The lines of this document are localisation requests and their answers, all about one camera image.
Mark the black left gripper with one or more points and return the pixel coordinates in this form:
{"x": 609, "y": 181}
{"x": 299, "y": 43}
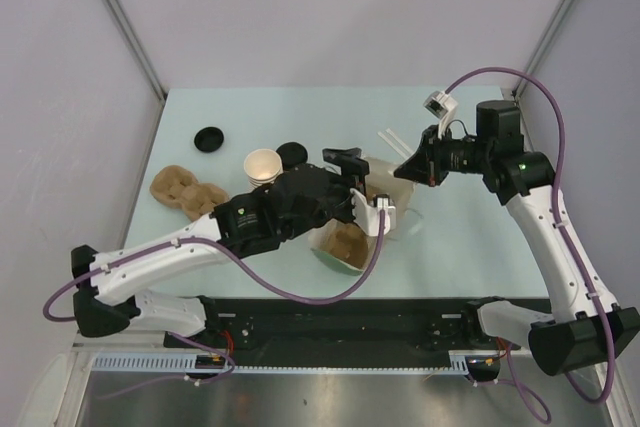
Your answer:
{"x": 349, "y": 165}

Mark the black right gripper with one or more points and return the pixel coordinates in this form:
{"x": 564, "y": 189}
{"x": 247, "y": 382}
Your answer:
{"x": 426, "y": 165}

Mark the printed green paper bag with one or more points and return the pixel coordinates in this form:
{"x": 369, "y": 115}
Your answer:
{"x": 384, "y": 193}

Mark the black plastic cup lid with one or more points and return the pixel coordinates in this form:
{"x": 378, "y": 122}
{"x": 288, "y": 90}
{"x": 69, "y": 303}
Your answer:
{"x": 292, "y": 154}

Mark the brown pulp cup carrier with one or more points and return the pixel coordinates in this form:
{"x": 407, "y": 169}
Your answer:
{"x": 347, "y": 243}
{"x": 178, "y": 188}

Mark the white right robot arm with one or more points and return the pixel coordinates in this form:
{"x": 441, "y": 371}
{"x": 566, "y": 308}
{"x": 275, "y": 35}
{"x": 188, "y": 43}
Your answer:
{"x": 586, "y": 325}

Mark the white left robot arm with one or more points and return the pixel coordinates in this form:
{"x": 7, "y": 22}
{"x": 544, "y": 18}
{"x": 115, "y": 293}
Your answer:
{"x": 114, "y": 292}

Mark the stack of brown paper cups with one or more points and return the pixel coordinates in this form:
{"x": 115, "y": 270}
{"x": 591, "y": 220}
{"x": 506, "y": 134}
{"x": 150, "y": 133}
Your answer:
{"x": 262, "y": 166}

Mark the black lid stack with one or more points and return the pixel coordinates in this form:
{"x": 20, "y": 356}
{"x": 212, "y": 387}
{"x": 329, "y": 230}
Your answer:
{"x": 209, "y": 139}

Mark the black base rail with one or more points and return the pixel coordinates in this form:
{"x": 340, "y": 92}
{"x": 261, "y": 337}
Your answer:
{"x": 351, "y": 334}

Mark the white slotted cable duct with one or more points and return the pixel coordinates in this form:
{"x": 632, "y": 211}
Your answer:
{"x": 191, "y": 363}

